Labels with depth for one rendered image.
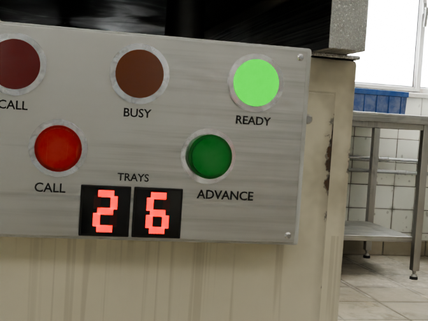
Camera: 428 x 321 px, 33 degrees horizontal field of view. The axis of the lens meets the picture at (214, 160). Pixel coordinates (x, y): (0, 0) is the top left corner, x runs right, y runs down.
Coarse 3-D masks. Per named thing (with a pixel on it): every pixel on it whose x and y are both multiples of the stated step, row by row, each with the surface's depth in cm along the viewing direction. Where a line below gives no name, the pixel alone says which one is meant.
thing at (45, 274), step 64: (192, 0) 58; (320, 64) 55; (320, 128) 55; (320, 192) 55; (0, 256) 50; (64, 256) 51; (128, 256) 52; (192, 256) 53; (256, 256) 54; (320, 256) 55; (0, 320) 51; (64, 320) 52; (128, 320) 53; (192, 320) 54; (256, 320) 55; (320, 320) 56
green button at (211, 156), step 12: (192, 144) 49; (204, 144) 49; (216, 144) 49; (228, 144) 49; (192, 156) 49; (204, 156) 49; (216, 156) 49; (228, 156) 49; (192, 168) 49; (204, 168) 49; (216, 168) 49; (228, 168) 49
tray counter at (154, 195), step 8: (152, 192) 49; (160, 192) 49; (152, 200) 49; (168, 200) 49; (152, 208) 49; (168, 208) 49; (152, 216) 49; (160, 216) 49; (168, 216) 49; (168, 224) 49; (152, 232) 49; (160, 232) 49
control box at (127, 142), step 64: (64, 64) 48; (192, 64) 49; (0, 128) 47; (128, 128) 49; (192, 128) 50; (256, 128) 51; (0, 192) 47; (64, 192) 48; (128, 192) 49; (192, 192) 50; (256, 192) 51
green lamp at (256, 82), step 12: (252, 60) 50; (240, 72) 50; (252, 72) 50; (264, 72) 50; (240, 84) 50; (252, 84) 50; (264, 84) 50; (276, 84) 50; (240, 96) 50; (252, 96) 50; (264, 96) 50
